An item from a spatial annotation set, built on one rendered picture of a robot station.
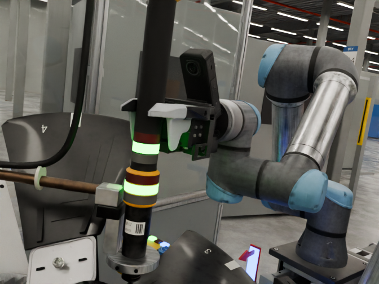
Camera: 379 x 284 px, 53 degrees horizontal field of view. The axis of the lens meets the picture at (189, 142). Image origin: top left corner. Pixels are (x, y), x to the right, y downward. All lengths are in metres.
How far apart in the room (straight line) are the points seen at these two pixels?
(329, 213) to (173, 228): 0.81
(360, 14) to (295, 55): 6.48
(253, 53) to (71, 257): 3.92
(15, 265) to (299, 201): 0.50
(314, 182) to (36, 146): 0.45
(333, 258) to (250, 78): 3.29
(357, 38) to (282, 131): 6.33
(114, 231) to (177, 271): 0.19
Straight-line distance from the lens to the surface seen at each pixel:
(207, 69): 0.55
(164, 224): 1.70
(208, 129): 0.55
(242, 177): 0.69
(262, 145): 4.54
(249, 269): 0.84
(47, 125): 0.65
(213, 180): 0.71
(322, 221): 1.18
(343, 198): 1.17
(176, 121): 0.47
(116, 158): 0.60
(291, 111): 1.03
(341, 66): 0.93
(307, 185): 0.66
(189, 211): 1.81
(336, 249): 1.21
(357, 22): 7.43
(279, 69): 0.97
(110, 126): 0.65
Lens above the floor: 1.50
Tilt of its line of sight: 8 degrees down
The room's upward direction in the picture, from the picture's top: 8 degrees clockwise
